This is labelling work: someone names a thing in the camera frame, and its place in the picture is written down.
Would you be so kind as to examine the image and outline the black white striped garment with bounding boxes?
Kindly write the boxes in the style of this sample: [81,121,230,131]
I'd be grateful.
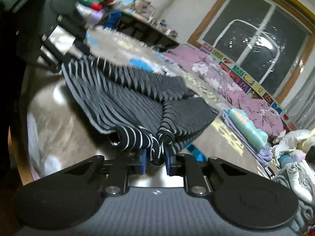
[61,56,218,166]

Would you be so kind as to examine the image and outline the folded clothes pile left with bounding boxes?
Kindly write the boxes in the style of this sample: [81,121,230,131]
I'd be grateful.
[76,3,104,25]

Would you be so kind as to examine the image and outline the grey folded clothes stack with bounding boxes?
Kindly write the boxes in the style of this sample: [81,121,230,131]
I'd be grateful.
[272,160,314,234]

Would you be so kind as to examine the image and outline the brown Mickey Mouse blanket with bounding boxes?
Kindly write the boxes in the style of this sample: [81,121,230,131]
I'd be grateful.
[25,29,273,188]

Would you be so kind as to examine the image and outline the teal folded children top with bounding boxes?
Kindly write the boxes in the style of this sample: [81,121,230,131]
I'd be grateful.
[228,108,268,151]

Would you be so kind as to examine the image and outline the lavender folded garment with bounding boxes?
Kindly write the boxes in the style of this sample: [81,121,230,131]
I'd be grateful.
[221,110,272,167]

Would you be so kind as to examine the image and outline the purple floral duvet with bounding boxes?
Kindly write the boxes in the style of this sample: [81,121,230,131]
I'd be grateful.
[163,45,284,138]

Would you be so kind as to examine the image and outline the colourful alphabet headboard panel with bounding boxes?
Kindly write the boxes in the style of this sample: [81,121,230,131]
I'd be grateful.
[200,43,297,132]

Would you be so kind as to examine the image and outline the dark wooden side desk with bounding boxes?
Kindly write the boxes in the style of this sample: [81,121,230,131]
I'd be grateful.
[102,10,180,52]

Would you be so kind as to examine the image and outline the cardboard box on desk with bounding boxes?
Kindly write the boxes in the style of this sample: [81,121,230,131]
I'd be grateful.
[135,0,156,19]

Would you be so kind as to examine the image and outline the sheer grey curtain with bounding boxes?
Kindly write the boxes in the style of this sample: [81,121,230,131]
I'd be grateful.
[286,73,315,129]

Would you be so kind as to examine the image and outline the window with wooden frame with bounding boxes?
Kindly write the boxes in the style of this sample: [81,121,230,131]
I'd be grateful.
[188,0,314,103]

